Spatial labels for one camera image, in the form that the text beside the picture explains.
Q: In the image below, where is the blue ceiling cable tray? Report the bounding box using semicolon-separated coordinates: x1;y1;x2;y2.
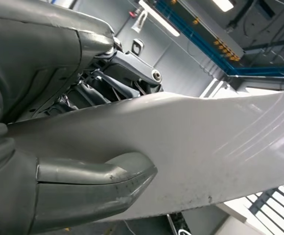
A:
154;0;284;79

